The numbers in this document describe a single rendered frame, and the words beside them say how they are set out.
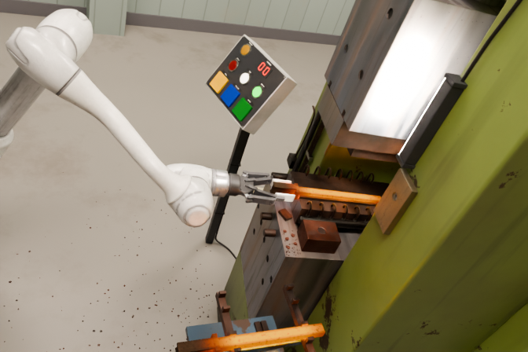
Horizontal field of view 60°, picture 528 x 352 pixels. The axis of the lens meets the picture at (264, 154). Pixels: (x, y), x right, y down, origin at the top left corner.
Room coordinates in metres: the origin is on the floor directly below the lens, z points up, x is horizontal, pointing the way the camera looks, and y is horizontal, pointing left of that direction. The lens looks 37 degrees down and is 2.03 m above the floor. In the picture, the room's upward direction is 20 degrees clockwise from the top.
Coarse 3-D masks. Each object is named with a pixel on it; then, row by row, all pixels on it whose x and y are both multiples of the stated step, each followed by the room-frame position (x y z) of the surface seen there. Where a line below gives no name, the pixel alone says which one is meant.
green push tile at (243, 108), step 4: (240, 100) 1.62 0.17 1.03; (244, 100) 1.61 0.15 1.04; (236, 104) 1.61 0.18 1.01; (240, 104) 1.60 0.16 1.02; (244, 104) 1.59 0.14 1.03; (248, 104) 1.59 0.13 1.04; (236, 108) 1.59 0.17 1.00; (240, 108) 1.59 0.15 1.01; (244, 108) 1.58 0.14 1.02; (248, 108) 1.57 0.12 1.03; (236, 112) 1.58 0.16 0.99; (240, 112) 1.57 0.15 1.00; (244, 112) 1.57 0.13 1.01; (248, 112) 1.57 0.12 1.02; (236, 116) 1.57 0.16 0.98; (240, 116) 1.56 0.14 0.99; (244, 116) 1.56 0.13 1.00; (240, 120) 1.55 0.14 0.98
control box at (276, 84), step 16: (240, 48) 1.81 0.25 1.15; (256, 48) 1.78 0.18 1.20; (224, 64) 1.79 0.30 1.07; (240, 64) 1.75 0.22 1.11; (256, 64) 1.72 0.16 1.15; (272, 64) 1.69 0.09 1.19; (208, 80) 1.76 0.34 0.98; (256, 80) 1.66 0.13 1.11; (272, 80) 1.64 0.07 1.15; (288, 80) 1.63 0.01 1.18; (240, 96) 1.64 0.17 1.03; (272, 96) 1.59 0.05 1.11; (256, 112) 1.56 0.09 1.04; (272, 112) 1.61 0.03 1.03; (256, 128) 1.57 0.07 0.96
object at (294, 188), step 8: (280, 184) 1.21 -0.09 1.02; (288, 184) 1.23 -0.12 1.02; (296, 184) 1.25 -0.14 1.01; (272, 192) 1.20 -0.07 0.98; (280, 192) 1.21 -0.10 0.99; (288, 192) 1.22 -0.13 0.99; (296, 192) 1.21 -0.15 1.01; (304, 192) 1.23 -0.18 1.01; (312, 192) 1.24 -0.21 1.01; (320, 192) 1.26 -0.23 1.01; (328, 192) 1.27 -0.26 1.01; (336, 192) 1.29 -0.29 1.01; (344, 192) 1.30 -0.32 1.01; (352, 192) 1.32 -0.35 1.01; (360, 200) 1.30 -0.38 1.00; (368, 200) 1.31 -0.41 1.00; (376, 200) 1.33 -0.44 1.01
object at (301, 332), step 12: (312, 324) 0.78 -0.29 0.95; (216, 336) 0.64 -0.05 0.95; (228, 336) 0.66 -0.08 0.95; (240, 336) 0.67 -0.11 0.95; (252, 336) 0.68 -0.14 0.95; (264, 336) 0.69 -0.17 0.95; (276, 336) 0.70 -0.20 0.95; (288, 336) 0.72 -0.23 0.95; (300, 336) 0.73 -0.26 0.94; (180, 348) 0.58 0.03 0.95; (192, 348) 0.59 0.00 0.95; (204, 348) 0.60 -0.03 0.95; (216, 348) 0.61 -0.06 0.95; (228, 348) 0.63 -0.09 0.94
